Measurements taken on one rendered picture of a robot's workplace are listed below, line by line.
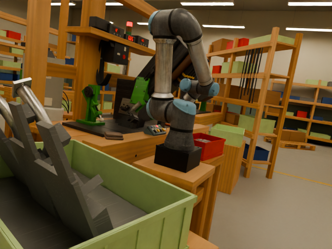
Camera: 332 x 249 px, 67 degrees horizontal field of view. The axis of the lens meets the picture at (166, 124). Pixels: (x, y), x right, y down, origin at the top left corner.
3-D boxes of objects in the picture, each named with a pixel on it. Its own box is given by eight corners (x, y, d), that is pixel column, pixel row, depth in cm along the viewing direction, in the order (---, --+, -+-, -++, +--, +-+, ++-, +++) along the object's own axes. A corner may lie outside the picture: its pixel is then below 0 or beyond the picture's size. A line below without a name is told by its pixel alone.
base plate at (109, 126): (188, 126, 240) (188, 124, 240) (108, 139, 145) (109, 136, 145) (152, 118, 260) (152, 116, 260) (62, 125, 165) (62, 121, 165)
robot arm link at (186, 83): (195, 78, 135) (205, 82, 144) (179, 76, 142) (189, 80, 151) (192, 93, 136) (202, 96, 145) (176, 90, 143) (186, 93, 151)
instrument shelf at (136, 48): (161, 57, 239) (162, 53, 238) (90, 32, 161) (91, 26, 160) (141, 55, 251) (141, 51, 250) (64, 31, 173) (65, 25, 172)
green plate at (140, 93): (147, 108, 189) (154, 81, 191) (141, 105, 182) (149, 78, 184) (135, 105, 195) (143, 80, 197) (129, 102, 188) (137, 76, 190)
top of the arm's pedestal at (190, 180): (214, 173, 133) (215, 166, 133) (191, 191, 105) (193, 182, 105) (163, 157, 148) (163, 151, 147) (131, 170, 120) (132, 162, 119)
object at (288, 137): (294, 144, 813) (297, 130, 806) (314, 150, 737) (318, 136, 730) (263, 141, 779) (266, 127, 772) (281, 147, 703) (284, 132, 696)
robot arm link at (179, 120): (185, 130, 115) (188, 101, 112) (162, 124, 123) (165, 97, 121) (198, 129, 124) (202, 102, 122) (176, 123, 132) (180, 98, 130)
